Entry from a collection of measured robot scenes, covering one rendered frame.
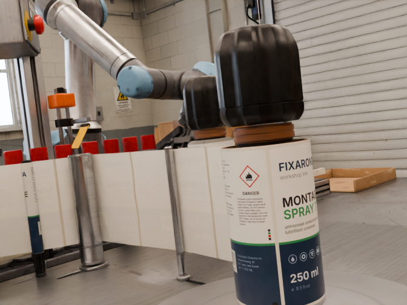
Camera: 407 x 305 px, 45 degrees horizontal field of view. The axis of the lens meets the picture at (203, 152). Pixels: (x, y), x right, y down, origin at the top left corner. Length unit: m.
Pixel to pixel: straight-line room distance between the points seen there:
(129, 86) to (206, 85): 0.34
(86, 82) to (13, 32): 0.49
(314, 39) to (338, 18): 0.36
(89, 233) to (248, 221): 0.41
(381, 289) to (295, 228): 0.17
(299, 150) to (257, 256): 0.10
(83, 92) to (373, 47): 4.21
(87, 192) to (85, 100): 0.68
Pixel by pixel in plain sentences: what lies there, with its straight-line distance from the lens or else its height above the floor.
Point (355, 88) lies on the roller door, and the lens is 5.44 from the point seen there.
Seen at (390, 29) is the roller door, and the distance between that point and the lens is 5.30.
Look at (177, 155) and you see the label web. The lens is 0.67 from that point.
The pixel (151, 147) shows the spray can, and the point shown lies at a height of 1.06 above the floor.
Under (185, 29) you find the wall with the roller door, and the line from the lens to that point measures 7.34.
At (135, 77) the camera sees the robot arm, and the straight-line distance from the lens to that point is 1.14.
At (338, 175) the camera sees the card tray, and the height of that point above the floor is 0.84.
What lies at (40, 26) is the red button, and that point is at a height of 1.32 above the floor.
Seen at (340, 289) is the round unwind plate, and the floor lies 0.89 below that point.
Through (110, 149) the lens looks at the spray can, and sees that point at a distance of 1.06.
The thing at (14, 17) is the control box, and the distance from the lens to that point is 1.02.
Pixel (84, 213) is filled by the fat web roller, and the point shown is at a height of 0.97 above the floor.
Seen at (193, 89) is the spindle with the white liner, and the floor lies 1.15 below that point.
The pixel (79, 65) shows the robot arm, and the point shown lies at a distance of 1.46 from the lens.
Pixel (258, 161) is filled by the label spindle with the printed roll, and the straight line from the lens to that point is 0.44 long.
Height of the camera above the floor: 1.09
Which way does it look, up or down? 3 degrees down
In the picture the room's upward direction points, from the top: 6 degrees counter-clockwise
